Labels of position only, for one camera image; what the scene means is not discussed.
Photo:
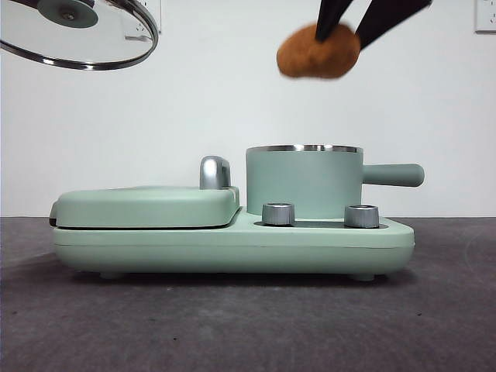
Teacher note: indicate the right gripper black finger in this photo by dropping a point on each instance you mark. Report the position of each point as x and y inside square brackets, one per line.
[329, 17]
[387, 19]

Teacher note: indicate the brown potato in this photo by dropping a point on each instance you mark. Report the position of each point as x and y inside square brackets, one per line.
[310, 58]

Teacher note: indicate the glass pot lid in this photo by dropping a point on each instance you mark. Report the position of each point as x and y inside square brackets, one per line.
[69, 11]

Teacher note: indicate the silver control knob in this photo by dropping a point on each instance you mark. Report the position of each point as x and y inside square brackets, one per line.
[361, 216]
[277, 214]

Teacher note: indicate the mint green breakfast maker base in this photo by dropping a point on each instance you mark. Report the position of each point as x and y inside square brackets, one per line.
[232, 248]

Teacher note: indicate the white wall socket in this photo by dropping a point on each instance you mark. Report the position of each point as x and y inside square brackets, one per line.
[486, 15]
[157, 9]

